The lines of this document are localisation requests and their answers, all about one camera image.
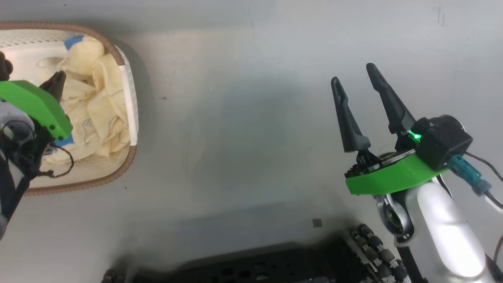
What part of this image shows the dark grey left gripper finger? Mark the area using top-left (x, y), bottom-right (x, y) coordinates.
top-left (39, 71), bottom-right (67, 104)

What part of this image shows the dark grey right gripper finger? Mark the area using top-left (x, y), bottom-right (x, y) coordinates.
top-left (366, 63), bottom-right (417, 136)
top-left (331, 77), bottom-right (372, 154)

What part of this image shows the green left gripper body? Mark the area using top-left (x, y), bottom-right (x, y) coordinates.
top-left (0, 79), bottom-right (73, 141)

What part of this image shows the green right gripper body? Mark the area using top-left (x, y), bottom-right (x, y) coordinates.
top-left (345, 151), bottom-right (449, 196)

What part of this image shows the cream garment with blue patches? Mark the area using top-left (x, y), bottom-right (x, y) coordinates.
top-left (37, 35), bottom-right (131, 164)

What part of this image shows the cream perforated laundry basket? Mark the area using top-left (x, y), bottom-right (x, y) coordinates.
top-left (0, 21), bottom-right (139, 197)

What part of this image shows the black roller wheel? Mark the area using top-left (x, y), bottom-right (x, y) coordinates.
top-left (349, 223), bottom-right (412, 283)
top-left (101, 269), bottom-right (127, 283)

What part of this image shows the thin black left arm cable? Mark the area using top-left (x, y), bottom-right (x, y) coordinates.
top-left (39, 143), bottom-right (75, 178)

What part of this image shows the teal plug right camera cable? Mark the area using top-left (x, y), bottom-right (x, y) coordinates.
top-left (448, 151), bottom-right (503, 209)

